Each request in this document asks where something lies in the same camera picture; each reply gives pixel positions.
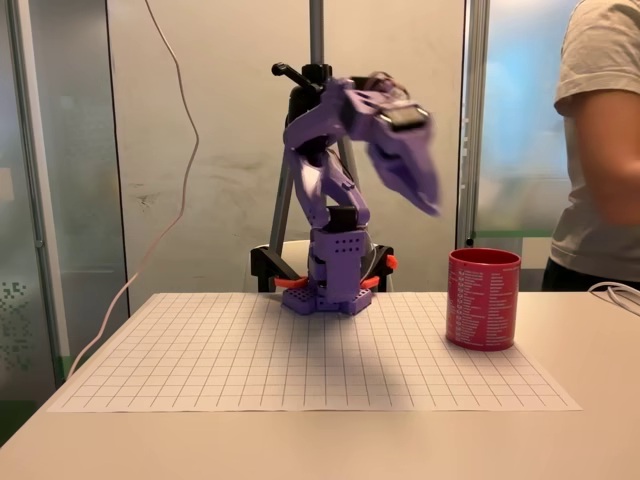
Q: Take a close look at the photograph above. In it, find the red cup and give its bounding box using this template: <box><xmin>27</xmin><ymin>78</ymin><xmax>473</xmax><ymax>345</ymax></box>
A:
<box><xmin>446</xmin><ymin>248</ymin><xmax>522</xmax><ymax>353</ymax></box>

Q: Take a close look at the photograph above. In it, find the black orange table clamp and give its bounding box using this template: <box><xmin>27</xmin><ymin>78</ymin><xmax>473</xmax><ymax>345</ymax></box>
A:
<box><xmin>360</xmin><ymin>243</ymin><xmax>400</xmax><ymax>292</ymax></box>
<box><xmin>249</xmin><ymin>243</ymin><xmax>309</xmax><ymax>294</ymax></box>

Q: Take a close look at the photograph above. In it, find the white grid paper sheet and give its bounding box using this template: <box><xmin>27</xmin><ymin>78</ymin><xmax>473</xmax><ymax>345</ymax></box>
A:
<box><xmin>47</xmin><ymin>292</ymin><xmax>584</xmax><ymax>414</ymax></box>

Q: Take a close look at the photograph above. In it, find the person in grey t-shirt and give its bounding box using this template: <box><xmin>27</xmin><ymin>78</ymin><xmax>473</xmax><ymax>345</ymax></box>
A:
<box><xmin>542</xmin><ymin>0</ymin><xmax>640</xmax><ymax>293</ymax></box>

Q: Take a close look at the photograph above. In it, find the grey metal partition post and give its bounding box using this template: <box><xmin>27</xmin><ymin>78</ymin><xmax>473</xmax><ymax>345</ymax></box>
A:
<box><xmin>5</xmin><ymin>0</ymin><xmax>71</xmax><ymax>372</ymax></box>
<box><xmin>455</xmin><ymin>0</ymin><xmax>491</xmax><ymax>249</ymax></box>

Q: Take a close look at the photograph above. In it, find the grey camera tripod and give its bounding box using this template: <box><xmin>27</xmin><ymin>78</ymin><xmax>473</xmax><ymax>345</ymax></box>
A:
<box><xmin>269</xmin><ymin>0</ymin><xmax>374</xmax><ymax>296</ymax></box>

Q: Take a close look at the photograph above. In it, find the pink cable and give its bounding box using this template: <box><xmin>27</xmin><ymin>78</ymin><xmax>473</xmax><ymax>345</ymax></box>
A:
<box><xmin>67</xmin><ymin>0</ymin><xmax>201</xmax><ymax>379</ymax></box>

